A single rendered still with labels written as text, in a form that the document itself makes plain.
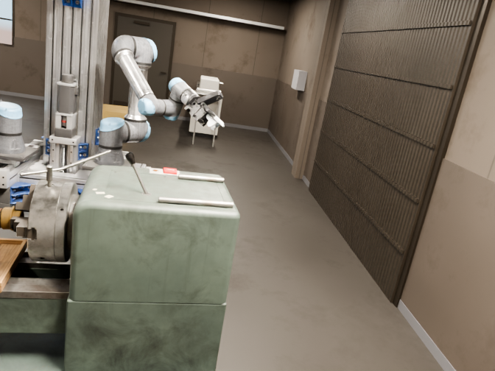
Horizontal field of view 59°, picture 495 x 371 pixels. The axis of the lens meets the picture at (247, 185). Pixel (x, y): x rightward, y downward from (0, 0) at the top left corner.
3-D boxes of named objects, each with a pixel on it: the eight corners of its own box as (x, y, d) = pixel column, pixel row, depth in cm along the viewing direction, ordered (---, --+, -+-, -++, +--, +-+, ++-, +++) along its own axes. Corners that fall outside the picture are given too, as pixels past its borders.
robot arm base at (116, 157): (97, 157, 235) (99, 139, 232) (126, 160, 237) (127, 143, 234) (90, 164, 220) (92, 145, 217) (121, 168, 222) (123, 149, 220)
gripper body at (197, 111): (205, 128, 199) (189, 112, 204) (217, 114, 198) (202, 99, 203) (197, 121, 192) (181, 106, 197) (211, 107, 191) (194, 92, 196)
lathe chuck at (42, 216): (68, 230, 193) (69, 167, 178) (54, 279, 166) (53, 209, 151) (47, 229, 190) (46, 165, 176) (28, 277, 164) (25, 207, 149)
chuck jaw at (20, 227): (44, 216, 167) (37, 227, 156) (43, 229, 168) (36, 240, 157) (12, 214, 164) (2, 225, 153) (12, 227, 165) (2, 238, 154)
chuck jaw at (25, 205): (48, 213, 174) (52, 185, 177) (46, 210, 169) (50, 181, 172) (18, 211, 171) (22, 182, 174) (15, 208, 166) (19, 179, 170)
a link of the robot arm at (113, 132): (93, 141, 225) (95, 115, 221) (116, 140, 235) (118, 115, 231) (106, 147, 218) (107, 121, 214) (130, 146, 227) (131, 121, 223)
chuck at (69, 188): (77, 231, 193) (78, 168, 179) (64, 279, 167) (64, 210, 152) (68, 230, 193) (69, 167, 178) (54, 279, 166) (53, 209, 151)
